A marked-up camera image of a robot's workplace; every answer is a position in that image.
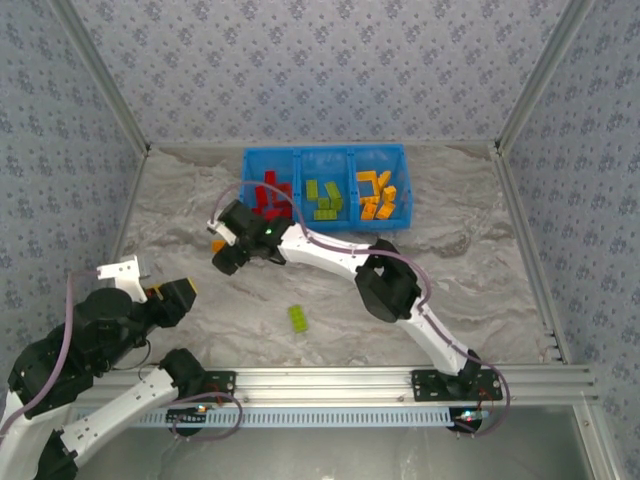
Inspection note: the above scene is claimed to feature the red lego window frame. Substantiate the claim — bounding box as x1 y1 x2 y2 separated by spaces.
272 182 295 211

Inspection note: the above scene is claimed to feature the blue three-compartment bin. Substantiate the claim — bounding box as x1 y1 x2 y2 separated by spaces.
240 143 416 234

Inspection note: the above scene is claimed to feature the aluminium side rail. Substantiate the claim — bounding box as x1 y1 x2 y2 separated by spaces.
97 147 151 301
492 144 572 365

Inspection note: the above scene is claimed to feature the left gripper thin black cable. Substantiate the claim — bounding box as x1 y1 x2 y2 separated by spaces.
134 338 153 381

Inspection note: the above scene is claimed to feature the grey metal panel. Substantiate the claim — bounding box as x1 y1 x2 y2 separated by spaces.
74 424 591 480

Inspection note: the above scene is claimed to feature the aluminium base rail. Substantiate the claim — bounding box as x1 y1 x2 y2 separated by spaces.
54 366 600 405

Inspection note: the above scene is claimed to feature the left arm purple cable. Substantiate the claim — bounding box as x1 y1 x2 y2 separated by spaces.
0 268 245 442

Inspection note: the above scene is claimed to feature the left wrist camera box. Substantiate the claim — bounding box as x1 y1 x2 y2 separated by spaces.
96 254 155 304

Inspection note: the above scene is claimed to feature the orange lego window frame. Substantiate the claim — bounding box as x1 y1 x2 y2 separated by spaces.
357 172 381 199

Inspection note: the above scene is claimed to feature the aluminium frame post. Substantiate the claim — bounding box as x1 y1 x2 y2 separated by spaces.
49 0 152 154
493 0 597 154
572 403 619 480

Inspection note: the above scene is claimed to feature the slotted cable duct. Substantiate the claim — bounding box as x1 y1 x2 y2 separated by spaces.
73 406 455 429

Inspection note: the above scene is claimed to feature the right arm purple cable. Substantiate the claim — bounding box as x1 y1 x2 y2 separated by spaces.
209 180 512 439

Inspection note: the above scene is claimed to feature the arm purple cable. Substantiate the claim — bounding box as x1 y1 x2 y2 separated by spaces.
209 180 512 439
0 268 245 442

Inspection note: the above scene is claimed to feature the small black controller board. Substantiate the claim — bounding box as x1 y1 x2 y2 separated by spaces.
448 407 494 434
166 405 209 428

